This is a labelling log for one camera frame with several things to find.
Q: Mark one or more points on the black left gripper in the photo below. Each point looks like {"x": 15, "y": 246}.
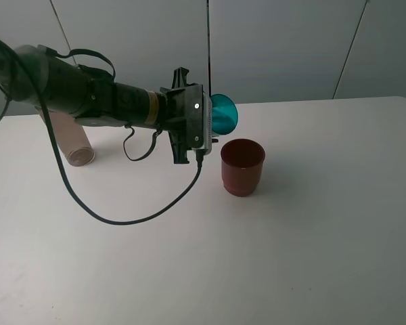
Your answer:
{"x": 182, "y": 114}

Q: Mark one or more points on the translucent teal plastic cup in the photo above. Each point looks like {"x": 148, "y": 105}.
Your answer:
{"x": 224, "y": 114}

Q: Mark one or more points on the clear smoky plastic bottle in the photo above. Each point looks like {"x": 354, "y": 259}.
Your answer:
{"x": 71, "y": 139}

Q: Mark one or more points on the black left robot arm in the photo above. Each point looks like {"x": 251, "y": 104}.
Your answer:
{"x": 40, "y": 76}

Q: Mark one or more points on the red plastic cup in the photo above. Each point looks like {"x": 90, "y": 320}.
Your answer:
{"x": 241, "y": 166}

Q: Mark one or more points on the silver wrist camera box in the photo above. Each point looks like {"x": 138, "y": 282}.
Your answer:
{"x": 203, "y": 137}

